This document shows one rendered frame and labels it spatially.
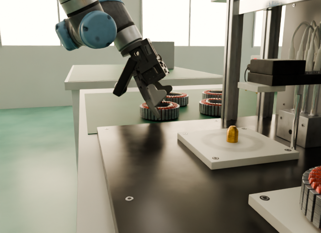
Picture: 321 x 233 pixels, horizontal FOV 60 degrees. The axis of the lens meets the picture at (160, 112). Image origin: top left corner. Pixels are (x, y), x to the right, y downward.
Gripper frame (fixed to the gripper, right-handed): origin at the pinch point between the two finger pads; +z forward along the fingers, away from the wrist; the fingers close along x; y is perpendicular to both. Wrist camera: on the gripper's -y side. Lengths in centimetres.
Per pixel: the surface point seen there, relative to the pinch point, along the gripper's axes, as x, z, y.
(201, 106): 4.7, 4.4, 10.4
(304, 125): -25.9, 10.5, 27.8
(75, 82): 80, -31, -57
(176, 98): 13.4, -0.4, 3.6
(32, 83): 333, -103, -249
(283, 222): -51, 8, 18
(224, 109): -7.1, 5.6, 16.3
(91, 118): -5.1, -8.4, -16.7
